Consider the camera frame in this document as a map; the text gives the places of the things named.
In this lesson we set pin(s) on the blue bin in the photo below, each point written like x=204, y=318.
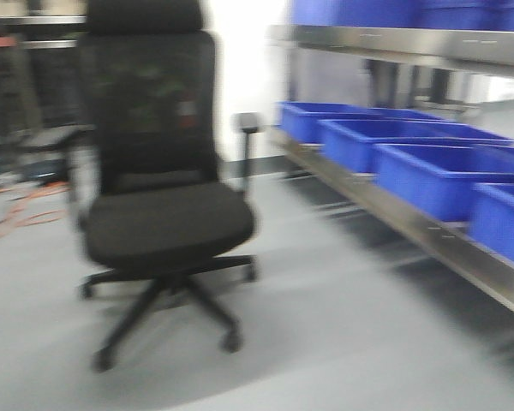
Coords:
x=440, y=180
x=353, y=143
x=492, y=218
x=300, y=120

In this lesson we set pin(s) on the black office chair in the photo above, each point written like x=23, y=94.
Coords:
x=162, y=214

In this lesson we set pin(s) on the stainless steel shelf rack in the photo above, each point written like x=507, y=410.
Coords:
x=472, y=51

